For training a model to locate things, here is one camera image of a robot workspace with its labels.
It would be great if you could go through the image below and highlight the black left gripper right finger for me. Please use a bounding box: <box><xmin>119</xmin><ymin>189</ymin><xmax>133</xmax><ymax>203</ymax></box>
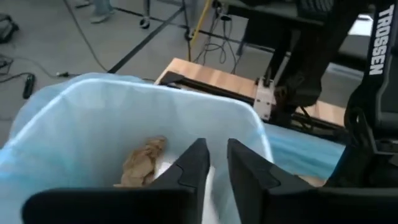
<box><xmin>226</xmin><ymin>138</ymin><xmax>398</xmax><ymax>224</ymax></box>

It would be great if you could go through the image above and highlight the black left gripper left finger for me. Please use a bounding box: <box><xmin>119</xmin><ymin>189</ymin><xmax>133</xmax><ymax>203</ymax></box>
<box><xmin>21</xmin><ymin>138</ymin><xmax>211</xmax><ymax>224</ymax></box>

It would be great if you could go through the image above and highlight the small brown paper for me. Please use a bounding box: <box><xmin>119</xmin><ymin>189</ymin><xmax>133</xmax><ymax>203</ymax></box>
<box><xmin>113</xmin><ymin>135</ymin><xmax>169</xmax><ymax>189</ymax></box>

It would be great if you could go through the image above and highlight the black oblong device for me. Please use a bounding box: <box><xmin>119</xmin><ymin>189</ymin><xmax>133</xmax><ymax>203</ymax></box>
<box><xmin>22</xmin><ymin>73</ymin><xmax>36</xmax><ymax>100</ymax></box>

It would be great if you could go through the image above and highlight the person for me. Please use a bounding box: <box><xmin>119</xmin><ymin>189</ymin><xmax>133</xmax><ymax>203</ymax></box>
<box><xmin>73</xmin><ymin>0</ymin><xmax>116</xmax><ymax>25</ymax></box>

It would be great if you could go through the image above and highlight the yellow pole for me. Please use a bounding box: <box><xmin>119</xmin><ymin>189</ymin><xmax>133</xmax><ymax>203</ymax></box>
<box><xmin>188</xmin><ymin>0</ymin><xmax>215</xmax><ymax>47</ymax></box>

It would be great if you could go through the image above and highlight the white metal bracket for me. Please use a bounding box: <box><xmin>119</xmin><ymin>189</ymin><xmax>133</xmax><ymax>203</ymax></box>
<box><xmin>252</xmin><ymin>77</ymin><xmax>277</xmax><ymax>121</ymax></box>

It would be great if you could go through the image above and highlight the grey floor cable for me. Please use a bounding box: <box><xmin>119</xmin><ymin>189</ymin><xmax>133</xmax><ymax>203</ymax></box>
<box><xmin>62</xmin><ymin>0</ymin><xmax>109</xmax><ymax>73</ymax></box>

